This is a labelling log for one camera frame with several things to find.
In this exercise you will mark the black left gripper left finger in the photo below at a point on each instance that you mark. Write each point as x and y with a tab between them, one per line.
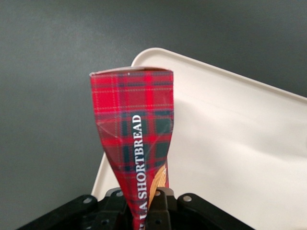
115	206

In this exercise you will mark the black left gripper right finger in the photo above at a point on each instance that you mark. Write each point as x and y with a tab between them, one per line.
159	206

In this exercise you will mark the red tartan shortbread cookie box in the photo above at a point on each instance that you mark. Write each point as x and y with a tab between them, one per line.
134	115

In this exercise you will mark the beige plastic tray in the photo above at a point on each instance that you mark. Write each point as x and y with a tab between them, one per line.
227	143

